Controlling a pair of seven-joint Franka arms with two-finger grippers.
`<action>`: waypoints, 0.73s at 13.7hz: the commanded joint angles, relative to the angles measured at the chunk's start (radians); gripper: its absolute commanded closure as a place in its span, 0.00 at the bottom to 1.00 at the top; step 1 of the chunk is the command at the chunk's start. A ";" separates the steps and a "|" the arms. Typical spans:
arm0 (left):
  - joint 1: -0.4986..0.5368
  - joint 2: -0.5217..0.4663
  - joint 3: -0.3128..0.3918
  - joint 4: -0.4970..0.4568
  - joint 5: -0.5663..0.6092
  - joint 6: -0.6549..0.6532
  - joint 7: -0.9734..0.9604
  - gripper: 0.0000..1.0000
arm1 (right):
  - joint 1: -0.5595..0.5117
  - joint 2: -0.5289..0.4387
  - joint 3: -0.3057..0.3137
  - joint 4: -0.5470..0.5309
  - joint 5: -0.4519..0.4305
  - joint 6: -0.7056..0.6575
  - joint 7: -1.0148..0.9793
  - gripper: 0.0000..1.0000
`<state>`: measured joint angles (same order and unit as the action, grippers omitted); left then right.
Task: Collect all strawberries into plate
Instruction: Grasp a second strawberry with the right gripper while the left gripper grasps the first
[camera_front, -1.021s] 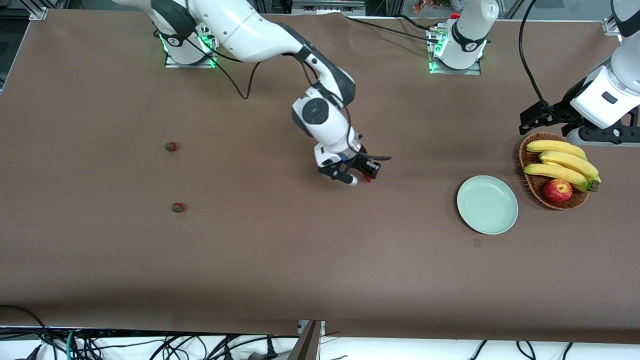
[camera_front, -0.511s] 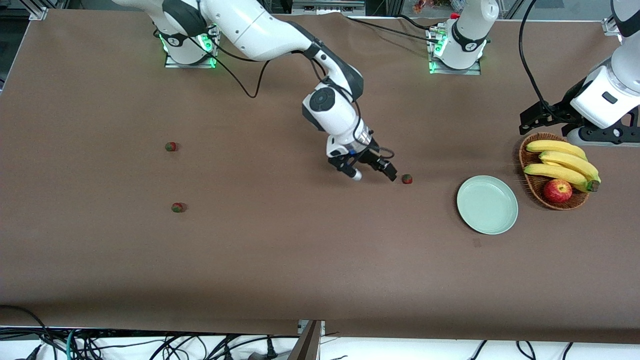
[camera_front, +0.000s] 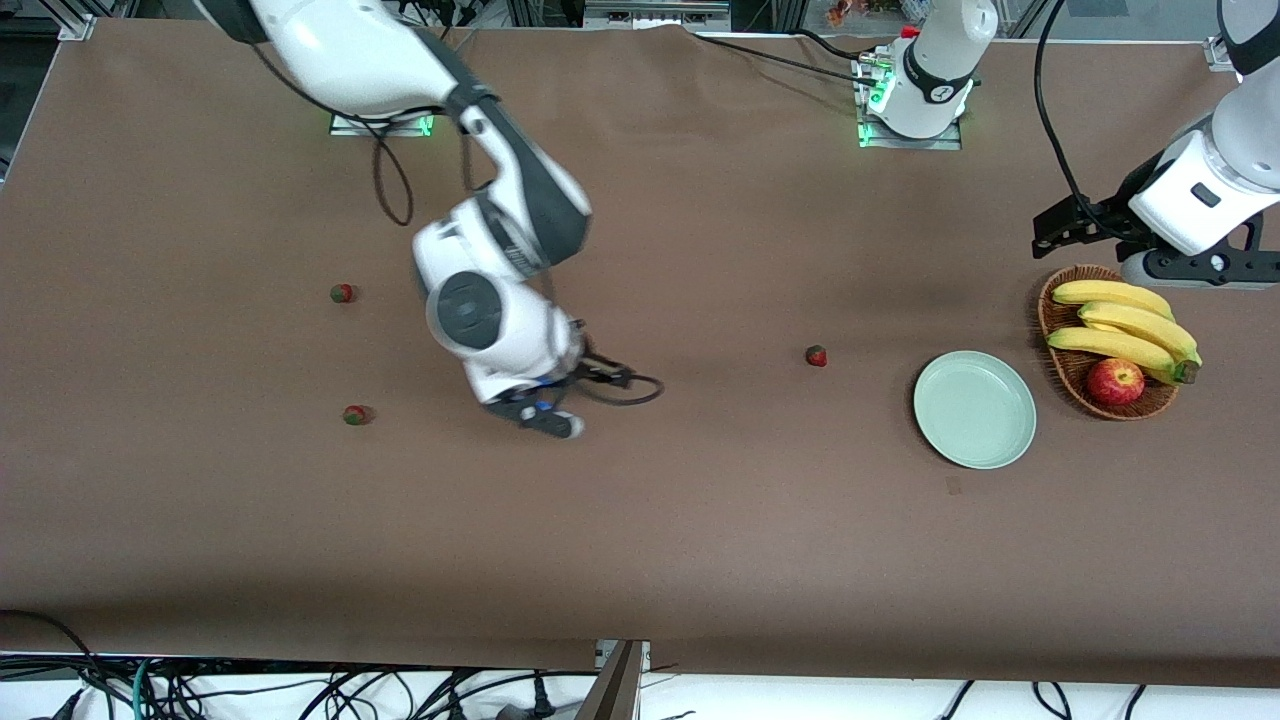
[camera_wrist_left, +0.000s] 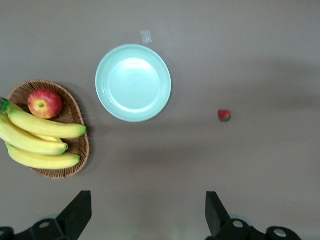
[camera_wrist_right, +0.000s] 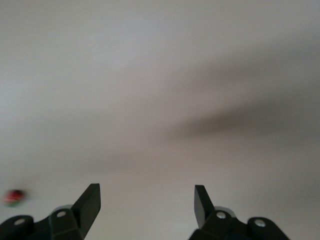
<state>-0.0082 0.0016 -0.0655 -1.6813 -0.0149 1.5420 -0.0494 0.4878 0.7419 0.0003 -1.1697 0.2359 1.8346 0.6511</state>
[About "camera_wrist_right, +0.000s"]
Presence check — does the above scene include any red strawberry with green cap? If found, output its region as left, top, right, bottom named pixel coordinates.
left=2, top=189, right=26, bottom=207

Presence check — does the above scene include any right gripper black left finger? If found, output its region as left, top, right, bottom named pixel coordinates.
left=0, top=183, right=102, bottom=240

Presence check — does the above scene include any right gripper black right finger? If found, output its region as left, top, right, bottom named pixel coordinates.
left=187, top=184, right=291, bottom=240

